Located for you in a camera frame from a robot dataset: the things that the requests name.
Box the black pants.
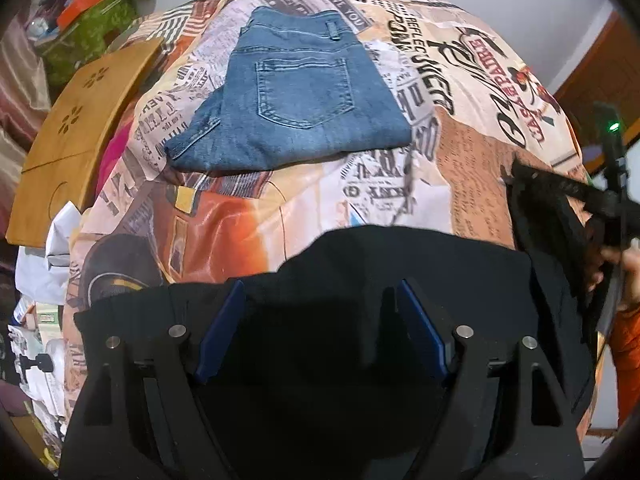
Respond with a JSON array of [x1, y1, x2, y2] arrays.
[[72, 159, 601, 480]]

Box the right hand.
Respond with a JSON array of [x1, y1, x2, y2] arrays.
[[586, 245, 640, 311]]

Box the white cloth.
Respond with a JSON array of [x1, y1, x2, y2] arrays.
[[14, 202, 81, 306]]

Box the newspaper print bed cover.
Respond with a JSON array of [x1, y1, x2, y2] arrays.
[[62, 0, 601, 441]]

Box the wooden lap desk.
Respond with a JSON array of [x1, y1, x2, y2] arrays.
[[6, 38, 162, 248]]

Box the folded blue jeans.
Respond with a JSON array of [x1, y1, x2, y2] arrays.
[[165, 6, 411, 172]]

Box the striped red curtain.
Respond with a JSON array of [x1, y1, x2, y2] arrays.
[[0, 16, 51, 236]]

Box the green storage box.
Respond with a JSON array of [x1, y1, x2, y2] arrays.
[[35, 0, 138, 89]]

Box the orange box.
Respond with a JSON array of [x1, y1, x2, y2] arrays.
[[56, 0, 102, 30]]

